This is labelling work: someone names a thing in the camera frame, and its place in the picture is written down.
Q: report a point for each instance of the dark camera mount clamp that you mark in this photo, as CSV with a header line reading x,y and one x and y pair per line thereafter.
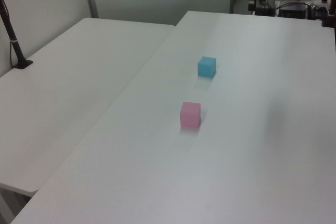
x,y
329,19

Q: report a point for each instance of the pink foam cube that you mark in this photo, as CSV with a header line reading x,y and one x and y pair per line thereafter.
x,y
190,116

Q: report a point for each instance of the blue foam cube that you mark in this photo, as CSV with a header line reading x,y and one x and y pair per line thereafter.
x,y
206,67

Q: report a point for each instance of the small black device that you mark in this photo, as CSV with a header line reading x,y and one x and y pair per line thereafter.
x,y
265,11

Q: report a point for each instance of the white side table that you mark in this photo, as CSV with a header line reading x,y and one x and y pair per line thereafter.
x,y
65,82

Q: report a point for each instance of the black electronics box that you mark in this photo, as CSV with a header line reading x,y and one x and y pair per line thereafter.
x,y
292,13

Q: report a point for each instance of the black camera pole stand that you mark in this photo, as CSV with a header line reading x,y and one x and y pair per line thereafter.
x,y
13,43

